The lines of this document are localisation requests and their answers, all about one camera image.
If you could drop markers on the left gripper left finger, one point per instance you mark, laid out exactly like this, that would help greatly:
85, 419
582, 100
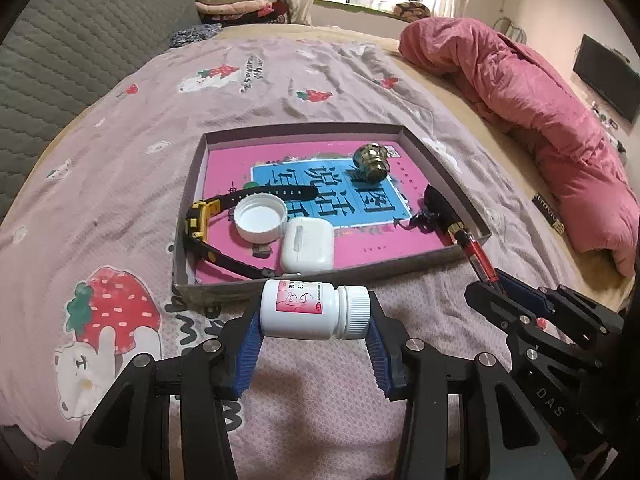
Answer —
241, 341

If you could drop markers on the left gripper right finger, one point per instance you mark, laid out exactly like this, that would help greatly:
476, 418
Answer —
385, 339

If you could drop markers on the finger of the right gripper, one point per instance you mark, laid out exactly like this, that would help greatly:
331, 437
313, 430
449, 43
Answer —
526, 296
496, 307

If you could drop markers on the white pill bottle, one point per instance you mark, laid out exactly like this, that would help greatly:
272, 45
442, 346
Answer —
313, 311

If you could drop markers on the white earbuds case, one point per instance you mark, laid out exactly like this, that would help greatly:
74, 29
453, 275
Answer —
307, 246

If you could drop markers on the white bottle cap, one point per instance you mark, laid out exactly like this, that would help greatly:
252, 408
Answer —
260, 218

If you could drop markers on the yellow black wristwatch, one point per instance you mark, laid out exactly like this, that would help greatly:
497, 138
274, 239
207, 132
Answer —
209, 230

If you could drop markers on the black gold lipstick tube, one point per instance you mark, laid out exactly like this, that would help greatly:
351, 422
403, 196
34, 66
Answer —
443, 217

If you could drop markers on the pink blue book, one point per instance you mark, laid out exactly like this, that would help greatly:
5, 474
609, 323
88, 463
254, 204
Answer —
371, 223

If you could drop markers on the brass metal knob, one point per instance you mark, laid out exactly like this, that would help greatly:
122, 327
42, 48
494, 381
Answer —
371, 162

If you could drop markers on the pink strawberry print bedsheet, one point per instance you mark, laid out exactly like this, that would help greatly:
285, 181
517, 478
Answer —
100, 211

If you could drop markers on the pink crumpled quilt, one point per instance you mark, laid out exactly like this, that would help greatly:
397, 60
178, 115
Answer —
520, 93

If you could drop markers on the brown patterned cushion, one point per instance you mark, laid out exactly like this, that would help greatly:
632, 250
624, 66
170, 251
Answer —
411, 11

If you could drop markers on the stack of folded clothes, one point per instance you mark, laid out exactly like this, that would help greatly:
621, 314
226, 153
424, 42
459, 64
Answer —
241, 12

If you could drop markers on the grey quilted headboard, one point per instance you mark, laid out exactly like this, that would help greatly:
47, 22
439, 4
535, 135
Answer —
61, 56

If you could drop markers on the black wall television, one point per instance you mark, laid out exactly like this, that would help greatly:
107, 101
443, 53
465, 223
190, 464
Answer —
610, 76

